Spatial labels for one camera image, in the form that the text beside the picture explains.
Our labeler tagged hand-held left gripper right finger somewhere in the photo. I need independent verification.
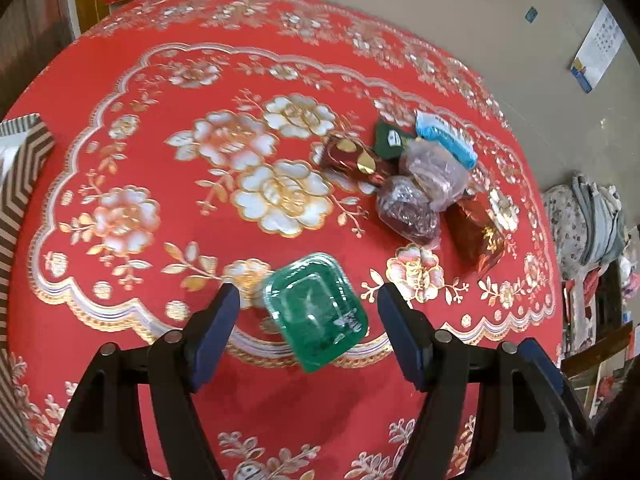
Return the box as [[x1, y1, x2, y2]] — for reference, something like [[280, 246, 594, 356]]
[[377, 282, 573, 480]]

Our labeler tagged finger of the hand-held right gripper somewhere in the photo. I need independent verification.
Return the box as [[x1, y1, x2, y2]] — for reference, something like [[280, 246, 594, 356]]
[[516, 337, 596, 441]]

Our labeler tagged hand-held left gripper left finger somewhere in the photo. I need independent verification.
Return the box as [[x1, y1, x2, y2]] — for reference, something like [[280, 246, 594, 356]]
[[45, 282, 242, 480]]

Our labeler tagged green jelly cup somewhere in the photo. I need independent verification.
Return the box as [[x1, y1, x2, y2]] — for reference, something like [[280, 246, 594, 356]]
[[262, 252, 368, 373]]

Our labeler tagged dark green cracker packet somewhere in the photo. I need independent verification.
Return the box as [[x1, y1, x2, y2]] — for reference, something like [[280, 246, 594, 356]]
[[372, 119, 416, 161]]

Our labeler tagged light blue snack packet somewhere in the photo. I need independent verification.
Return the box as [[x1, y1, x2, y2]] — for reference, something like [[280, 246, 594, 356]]
[[415, 109, 478, 170]]

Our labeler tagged striped cardboard box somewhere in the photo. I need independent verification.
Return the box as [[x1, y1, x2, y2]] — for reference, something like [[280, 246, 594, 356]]
[[0, 114, 57, 466]]

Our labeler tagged red floral tablecloth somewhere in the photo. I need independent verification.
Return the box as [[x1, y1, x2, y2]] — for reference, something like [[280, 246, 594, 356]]
[[0, 0, 568, 480]]

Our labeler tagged red pyramid snack packet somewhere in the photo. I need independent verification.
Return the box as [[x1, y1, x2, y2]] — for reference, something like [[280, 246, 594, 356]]
[[445, 197, 507, 277]]

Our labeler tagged clear bag of purple dates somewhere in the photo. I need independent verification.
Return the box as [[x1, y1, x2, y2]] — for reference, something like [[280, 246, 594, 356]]
[[376, 176, 443, 248]]

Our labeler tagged grey clothing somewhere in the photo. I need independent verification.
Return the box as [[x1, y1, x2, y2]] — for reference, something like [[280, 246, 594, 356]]
[[572, 172, 626, 266]]

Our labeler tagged clear bag of dark dates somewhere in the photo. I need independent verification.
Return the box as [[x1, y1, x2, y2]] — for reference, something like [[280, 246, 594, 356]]
[[399, 140, 472, 211]]

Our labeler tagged dark red gold-print packet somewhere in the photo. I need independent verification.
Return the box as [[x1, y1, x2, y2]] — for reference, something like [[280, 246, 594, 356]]
[[322, 132, 396, 183]]

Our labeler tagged wooden slatted door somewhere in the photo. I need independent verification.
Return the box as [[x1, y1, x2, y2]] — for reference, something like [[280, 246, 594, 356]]
[[0, 0, 76, 111]]

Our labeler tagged wall calendar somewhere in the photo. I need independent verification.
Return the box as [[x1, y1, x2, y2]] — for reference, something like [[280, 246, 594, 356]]
[[570, 4, 626, 95]]

